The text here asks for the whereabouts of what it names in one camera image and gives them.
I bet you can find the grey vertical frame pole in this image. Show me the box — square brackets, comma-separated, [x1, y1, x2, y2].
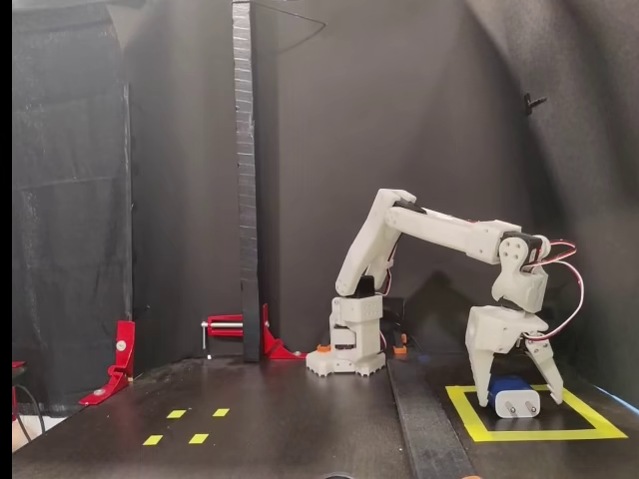
[122, 82, 135, 320]

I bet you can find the blue white charger plug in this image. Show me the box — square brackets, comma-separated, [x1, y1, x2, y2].
[486, 374, 542, 419]

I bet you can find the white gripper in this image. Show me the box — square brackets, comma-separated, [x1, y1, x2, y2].
[464, 304, 565, 408]

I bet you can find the yellow tape square outline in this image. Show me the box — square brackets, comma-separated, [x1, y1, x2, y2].
[444, 383, 629, 444]

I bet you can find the thin black wire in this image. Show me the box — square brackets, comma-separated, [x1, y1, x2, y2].
[252, 1, 326, 54]

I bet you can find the black mesh fabric curtain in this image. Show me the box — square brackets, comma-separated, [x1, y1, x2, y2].
[12, 0, 134, 415]

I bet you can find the black vertical post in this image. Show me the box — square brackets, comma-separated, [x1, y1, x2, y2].
[232, 0, 264, 363]

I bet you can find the red corner bracket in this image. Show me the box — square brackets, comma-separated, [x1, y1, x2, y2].
[78, 319, 136, 406]
[262, 302, 309, 360]

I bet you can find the black flat rail strip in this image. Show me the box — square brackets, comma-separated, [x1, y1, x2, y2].
[386, 356, 478, 479]

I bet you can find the black power cable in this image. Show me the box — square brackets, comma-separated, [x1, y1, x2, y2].
[383, 298, 426, 356]

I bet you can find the red white arm servo cable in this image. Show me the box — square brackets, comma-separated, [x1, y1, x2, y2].
[381, 234, 585, 346]

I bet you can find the black loose cable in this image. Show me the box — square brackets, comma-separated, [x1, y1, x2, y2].
[13, 382, 47, 438]

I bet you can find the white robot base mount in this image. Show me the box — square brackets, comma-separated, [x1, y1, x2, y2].
[305, 348, 386, 379]

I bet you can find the red bar clamp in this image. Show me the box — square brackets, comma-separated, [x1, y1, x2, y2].
[201, 313, 245, 360]

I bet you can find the red clamp piece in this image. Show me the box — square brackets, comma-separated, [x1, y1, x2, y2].
[12, 360, 27, 423]

